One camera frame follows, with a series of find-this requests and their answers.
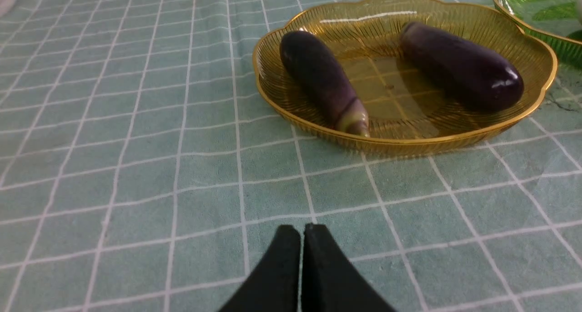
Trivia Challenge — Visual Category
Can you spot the dark purple eggplant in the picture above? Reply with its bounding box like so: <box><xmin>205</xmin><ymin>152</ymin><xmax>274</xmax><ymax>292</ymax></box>
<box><xmin>399</xmin><ymin>21</ymin><xmax>525</xmax><ymax>113</ymax></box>

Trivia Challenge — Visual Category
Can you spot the white radish with leaves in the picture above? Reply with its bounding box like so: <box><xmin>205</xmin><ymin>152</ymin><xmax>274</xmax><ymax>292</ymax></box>
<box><xmin>532</xmin><ymin>0</ymin><xmax>582</xmax><ymax>42</ymax></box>

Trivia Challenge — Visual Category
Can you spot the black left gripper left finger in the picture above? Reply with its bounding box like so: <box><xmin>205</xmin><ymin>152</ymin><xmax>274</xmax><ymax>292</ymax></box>
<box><xmin>220</xmin><ymin>225</ymin><xmax>301</xmax><ymax>312</ymax></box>

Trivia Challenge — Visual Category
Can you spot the green plastic plate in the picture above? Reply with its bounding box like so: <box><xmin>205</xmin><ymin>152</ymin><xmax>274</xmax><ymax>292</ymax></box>
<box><xmin>493</xmin><ymin>0</ymin><xmax>582</xmax><ymax>68</ymax></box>

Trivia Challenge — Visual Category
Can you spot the purple eggplant with stem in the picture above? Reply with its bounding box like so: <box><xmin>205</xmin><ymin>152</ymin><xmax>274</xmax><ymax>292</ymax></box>
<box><xmin>279</xmin><ymin>30</ymin><xmax>370</xmax><ymax>137</ymax></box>

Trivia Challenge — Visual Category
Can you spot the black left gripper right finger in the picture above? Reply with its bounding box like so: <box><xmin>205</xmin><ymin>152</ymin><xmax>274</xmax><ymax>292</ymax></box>
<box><xmin>302</xmin><ymin>223</ymin><xmax>395</xmax><ymax>312</ymax></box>

